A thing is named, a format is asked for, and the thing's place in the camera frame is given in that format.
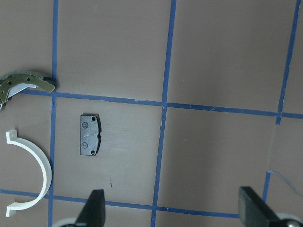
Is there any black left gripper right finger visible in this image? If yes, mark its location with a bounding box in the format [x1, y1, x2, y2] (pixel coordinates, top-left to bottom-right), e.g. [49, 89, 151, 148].
[238, 186, 284, 227]

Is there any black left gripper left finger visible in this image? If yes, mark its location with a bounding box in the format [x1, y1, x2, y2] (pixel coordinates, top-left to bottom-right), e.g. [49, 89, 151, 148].
[75, 189, 106, 227]

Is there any black brake pad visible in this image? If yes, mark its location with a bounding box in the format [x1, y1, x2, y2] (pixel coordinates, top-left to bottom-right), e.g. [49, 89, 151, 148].
[80, 113, 102, 156]

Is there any olive metal brake shoe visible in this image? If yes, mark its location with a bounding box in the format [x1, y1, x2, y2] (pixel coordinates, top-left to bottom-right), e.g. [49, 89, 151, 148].
[0, 71, 56, 110]

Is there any white curved plastic bracket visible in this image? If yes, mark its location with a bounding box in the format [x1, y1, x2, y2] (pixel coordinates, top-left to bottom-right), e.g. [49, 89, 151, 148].
[6, 130, 53, 218]

